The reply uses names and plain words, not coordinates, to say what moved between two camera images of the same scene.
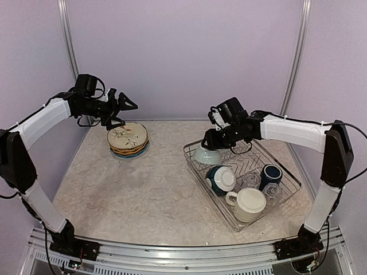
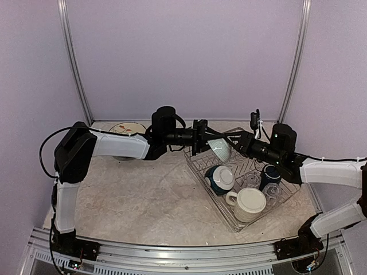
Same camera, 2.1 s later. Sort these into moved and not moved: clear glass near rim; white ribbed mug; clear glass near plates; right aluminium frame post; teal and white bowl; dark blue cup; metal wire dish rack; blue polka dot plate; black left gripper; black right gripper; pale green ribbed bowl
Moved: black right gripper; pale green ribbed bowl; blue polka dot plate; black left gripper
Not moved: metal wire dish rack; right aluminium frame post; clear glass near plates; white ribbed mug; clear glass near rim; teal and white bowl; dark blue cup
